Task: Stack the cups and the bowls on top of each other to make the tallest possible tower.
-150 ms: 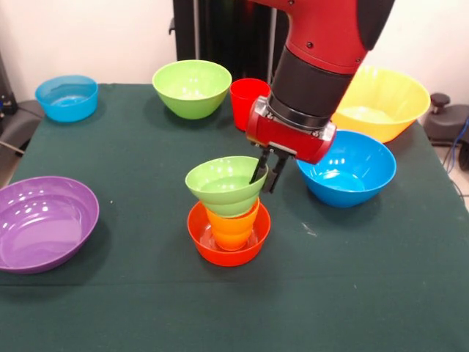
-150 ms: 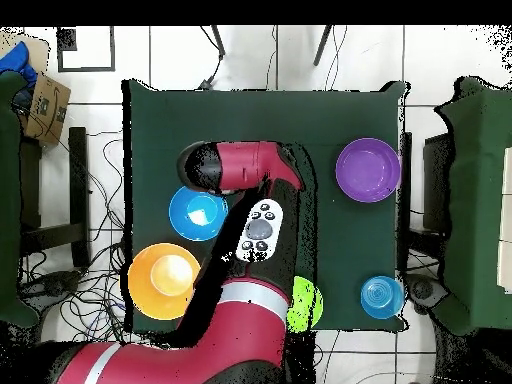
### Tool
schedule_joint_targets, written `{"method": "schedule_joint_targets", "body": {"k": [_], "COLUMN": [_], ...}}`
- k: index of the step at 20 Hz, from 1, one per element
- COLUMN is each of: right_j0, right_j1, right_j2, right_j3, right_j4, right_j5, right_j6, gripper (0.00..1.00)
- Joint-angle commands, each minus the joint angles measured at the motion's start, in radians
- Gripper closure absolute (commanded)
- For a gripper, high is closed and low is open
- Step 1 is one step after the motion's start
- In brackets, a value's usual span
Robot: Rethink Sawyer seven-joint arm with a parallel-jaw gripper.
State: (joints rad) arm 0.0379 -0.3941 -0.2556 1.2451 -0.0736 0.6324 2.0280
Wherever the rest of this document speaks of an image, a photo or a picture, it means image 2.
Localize large green plastic bowl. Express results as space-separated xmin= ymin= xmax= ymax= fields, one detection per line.
xmin=286 ymin=275 xmax=324 ymax=334

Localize large blue plastic bowl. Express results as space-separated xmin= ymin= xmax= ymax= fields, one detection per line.
xmin=168 ymin=185 xmax=230 ymax=242

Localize dark green tablecloth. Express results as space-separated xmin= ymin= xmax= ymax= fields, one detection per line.
xmin=121 ymin=78 xmax=412 ymax=334

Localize blue cloth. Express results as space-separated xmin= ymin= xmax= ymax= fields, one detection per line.
xmin=0 ymin=40 xmax=38 ymax=87

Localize grey base with black knob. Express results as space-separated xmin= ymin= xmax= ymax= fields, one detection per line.
xmin=23 ymin=269 xmax=84 ymax=300

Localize black bench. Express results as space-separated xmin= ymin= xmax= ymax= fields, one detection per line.
xmin=19 ymin=126 xmax=92 ymax=268

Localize purple plastic bowl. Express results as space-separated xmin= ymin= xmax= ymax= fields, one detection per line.
xmin=334 ymin=137 xmax=402 ymax=204

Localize cardboard box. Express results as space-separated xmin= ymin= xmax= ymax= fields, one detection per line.
xmin=0 ymin=31 xmax=72 ymax=145

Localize yellow plastic bowl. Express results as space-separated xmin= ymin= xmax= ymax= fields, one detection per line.
xmin=127 ymin=242 xmax=202 ymax=322

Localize tangled floor cables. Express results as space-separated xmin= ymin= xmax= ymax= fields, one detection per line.
xmin=17 ymin=131 xmax=135 ymax=345

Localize small blue plastic bowl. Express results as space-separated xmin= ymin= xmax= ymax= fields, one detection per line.
xmin=360 ymin=275 xmax=406 ymax=320

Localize green cloth on side table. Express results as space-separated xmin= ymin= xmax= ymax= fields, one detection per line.
xmin=434 ymin=76 xmax=512 ymax=336
xmin=0 ymin=71 xmax=40 ymax=328

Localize black square frame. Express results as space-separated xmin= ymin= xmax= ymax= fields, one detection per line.
xmin=55 ymin=26 xmax=117 ymax=74

